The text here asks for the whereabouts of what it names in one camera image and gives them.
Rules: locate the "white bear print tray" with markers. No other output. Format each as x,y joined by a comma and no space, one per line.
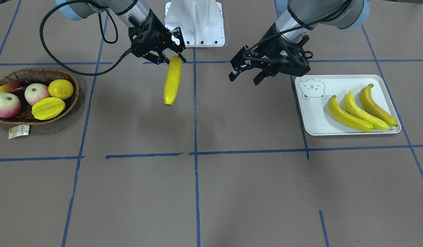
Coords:
314,92

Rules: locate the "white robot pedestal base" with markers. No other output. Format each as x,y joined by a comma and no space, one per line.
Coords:
201,22

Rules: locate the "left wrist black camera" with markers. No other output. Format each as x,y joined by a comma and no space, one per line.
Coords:
243,60

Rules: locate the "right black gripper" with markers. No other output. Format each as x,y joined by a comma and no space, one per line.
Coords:
145,38

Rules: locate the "dark red plastic fruit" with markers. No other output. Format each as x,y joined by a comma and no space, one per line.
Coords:
16,87

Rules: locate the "yellow plastic starfruit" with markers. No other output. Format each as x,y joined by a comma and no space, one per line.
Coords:
48,108

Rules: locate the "pink white plastic apple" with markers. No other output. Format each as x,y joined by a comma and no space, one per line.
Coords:
10,105

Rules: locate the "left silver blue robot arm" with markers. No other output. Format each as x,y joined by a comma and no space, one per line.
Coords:
300,17

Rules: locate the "wrist black camera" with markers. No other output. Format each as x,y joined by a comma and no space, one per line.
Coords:
178,43
243,60

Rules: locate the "brown wicker basket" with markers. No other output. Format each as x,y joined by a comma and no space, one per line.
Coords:
44,76

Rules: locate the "yellow plastic lemon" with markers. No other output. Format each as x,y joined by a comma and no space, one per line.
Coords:
61,88

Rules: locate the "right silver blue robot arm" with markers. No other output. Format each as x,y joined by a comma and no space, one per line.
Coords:
81,9

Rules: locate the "paper basket tag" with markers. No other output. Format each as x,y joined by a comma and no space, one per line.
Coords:
19,131

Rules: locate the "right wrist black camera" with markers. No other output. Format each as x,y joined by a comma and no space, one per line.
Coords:
178,43

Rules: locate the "yellow plastic banana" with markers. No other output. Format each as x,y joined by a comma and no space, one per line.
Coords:
347,119
353,109
173,78
371,107

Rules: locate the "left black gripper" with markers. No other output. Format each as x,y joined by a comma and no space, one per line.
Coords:
270,50

